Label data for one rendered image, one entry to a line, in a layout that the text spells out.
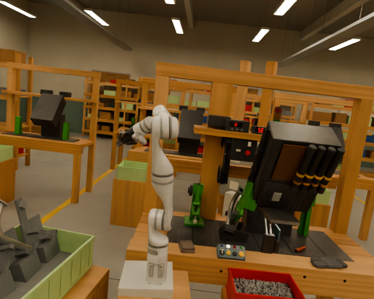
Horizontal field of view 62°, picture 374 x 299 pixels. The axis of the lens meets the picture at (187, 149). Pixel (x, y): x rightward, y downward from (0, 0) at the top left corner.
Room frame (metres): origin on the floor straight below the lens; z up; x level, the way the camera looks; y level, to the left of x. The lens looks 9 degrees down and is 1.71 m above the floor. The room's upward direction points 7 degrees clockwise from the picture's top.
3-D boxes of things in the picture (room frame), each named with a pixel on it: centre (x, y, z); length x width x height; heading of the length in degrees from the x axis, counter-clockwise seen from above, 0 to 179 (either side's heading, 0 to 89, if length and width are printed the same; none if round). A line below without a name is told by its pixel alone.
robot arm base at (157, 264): (1.31, 0.08, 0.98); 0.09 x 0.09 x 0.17; 0
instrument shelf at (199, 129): (2.16, -0.48, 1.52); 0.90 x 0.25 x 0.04; 91
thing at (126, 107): (11.46, 2.37, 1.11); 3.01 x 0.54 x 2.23; 88
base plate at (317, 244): (1.90, -0.49, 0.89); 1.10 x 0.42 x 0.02; 91
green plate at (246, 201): (1.84, -0.41, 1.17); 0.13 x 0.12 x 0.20; 91
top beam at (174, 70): (2.20, -0.48, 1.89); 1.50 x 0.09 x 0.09; 91
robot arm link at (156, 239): (1.31, 0.08, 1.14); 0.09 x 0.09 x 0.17; 83
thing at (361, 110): (2.20, -0.48, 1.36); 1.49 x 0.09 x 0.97; 91
